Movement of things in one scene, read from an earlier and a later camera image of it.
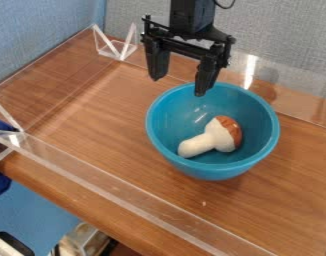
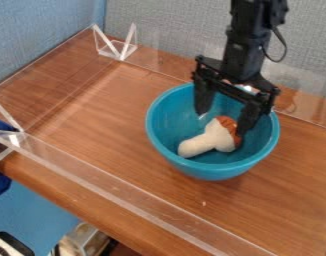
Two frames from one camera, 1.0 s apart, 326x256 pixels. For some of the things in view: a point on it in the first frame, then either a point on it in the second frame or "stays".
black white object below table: x=6 y=245 stays
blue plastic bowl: x=179 y=116 stays
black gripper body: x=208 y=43 to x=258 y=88
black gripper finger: x=158 y=59 to x=205 y=92
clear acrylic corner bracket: x=111 y=48 stays
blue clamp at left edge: x=2 y=183 stays
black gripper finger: x=208 y=70 to x=252 y=113
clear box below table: x=86 y=240 stays
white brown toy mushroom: x=222 y=136 stays
